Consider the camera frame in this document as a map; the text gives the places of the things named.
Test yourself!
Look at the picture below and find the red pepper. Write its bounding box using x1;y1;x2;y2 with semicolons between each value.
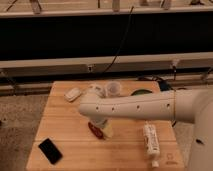
88;122;104;139

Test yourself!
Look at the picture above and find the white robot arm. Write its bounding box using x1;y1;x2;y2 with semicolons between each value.
78;86;213;171

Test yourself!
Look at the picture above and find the white sponge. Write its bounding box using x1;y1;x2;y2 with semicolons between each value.
64;87;82;102

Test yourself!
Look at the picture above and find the clear plastic cup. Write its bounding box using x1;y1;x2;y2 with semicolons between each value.
105;81;122;97

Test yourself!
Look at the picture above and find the wooden cutting board table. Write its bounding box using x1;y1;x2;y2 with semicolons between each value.
26;81;185;171

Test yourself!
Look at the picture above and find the green bowl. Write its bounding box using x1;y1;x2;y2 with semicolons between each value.
131;89;153;96

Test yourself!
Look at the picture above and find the white tube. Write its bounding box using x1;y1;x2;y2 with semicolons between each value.
143;123;160;168

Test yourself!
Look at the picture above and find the black smartphone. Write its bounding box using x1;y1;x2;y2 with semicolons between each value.
38;138;63;164

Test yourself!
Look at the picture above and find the black cable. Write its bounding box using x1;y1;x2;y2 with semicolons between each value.
103;5;135;74

